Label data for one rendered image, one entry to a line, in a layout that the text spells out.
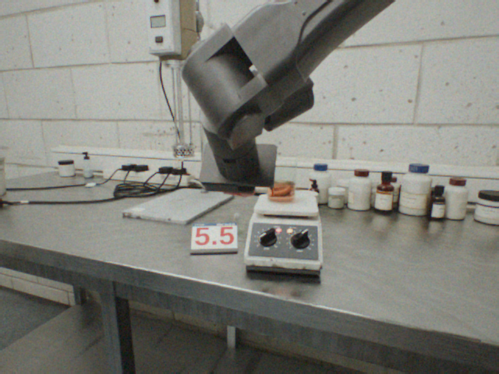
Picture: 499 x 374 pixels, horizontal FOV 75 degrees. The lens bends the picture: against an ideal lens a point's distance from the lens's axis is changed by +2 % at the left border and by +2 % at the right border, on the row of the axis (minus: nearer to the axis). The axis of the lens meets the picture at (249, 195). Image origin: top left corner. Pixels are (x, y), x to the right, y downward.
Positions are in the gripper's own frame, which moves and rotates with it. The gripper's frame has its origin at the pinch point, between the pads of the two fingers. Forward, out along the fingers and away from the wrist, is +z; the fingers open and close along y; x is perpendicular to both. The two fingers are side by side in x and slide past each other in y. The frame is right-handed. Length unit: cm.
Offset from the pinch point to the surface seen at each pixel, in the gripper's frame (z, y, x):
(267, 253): 6.3, -4.0, 8.3
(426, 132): 36, -45, -39
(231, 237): 14.6, 4.2, 3.4
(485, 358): -0.9, -31.3, 20.7
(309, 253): 6.3, -10.8, 7.7
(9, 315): 118, 134, 22
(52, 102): 58, 102, -67
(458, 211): 33, -48, -13
